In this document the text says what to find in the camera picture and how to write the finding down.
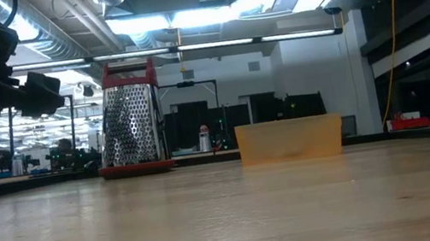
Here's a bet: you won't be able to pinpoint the person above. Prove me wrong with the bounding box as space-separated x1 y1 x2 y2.
54 138 75 160

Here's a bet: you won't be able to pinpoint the steel box grater red trim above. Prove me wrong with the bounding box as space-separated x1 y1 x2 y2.
81 55 178 183

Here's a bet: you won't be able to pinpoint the long ceiling light bar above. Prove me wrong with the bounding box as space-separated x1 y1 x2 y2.
11 14 344 86

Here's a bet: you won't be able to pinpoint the black partition panels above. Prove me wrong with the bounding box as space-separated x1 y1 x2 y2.
160 80 330 159

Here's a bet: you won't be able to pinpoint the yellow sponge block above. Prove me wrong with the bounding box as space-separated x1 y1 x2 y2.
234 109 348 172

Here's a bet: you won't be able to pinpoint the small black screen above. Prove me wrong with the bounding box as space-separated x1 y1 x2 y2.
339 114 359 139

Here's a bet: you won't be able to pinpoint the red box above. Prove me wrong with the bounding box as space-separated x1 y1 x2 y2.
386 108 430 133

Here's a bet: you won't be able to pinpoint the black background rig frame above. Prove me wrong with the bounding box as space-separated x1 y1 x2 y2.
3 93 84 171

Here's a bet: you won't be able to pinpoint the yellow cable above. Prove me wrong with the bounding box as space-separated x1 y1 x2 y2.
362 0 422 129

